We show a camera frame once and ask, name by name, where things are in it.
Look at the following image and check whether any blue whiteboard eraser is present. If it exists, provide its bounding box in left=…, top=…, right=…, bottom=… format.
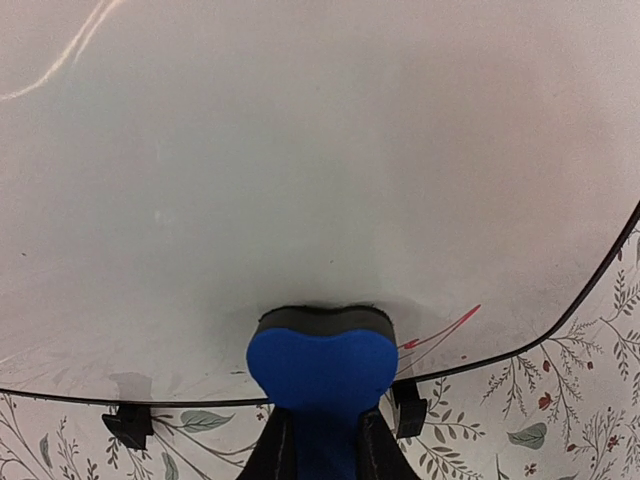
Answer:
left=246, top=305, right=398, bottom=479

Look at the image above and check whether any floral patterned table mat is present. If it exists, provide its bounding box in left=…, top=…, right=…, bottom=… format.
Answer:
left=1, top=231, right=639, bottom=479

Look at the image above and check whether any metal wire whiteboard stand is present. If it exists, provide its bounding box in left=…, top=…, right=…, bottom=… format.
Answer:
left=102, top=382, right=429, bottom=450

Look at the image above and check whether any white whiteboard black frame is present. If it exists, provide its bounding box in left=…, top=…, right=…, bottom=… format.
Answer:
left=1, top=1, right=639, bottom=405

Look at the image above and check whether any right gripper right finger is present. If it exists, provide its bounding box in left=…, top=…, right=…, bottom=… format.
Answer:
left=362, top=408, right=420, bottom=480

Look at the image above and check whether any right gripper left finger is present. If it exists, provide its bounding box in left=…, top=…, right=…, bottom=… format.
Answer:
left=237, top=407, right=295, bottom=480

